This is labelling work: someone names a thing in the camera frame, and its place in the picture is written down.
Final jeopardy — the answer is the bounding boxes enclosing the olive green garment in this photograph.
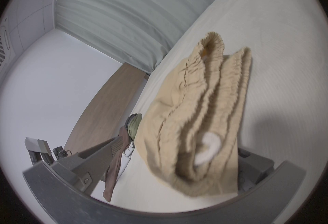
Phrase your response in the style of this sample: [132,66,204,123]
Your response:
[127,113,143,141]

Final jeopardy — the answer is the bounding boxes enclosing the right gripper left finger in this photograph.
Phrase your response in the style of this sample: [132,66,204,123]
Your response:
[52,136,124,196]

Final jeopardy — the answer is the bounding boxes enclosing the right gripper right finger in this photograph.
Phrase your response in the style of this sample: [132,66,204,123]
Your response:
[237,148,275,192]

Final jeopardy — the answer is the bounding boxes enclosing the grey-green curtain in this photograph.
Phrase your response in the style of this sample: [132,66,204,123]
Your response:
[55,0,226,73]

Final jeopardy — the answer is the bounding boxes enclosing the ceiling air conditioner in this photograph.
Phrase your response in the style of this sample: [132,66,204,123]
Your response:
[0,19,16,70]

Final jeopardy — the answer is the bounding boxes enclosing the bed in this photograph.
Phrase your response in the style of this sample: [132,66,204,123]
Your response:
[64,0,328,208]

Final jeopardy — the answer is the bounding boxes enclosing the white garment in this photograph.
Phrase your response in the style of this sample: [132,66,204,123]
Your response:
[117,141,135,182]

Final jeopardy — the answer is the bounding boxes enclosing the brown shorts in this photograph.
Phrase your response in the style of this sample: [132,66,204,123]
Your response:
[102,126,134,202]

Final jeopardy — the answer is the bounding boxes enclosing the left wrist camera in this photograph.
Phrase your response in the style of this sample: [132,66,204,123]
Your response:
[52,146,65,160]

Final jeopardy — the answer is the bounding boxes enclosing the tan shorts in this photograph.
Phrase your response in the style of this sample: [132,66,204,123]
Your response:
[134,32,253,197]

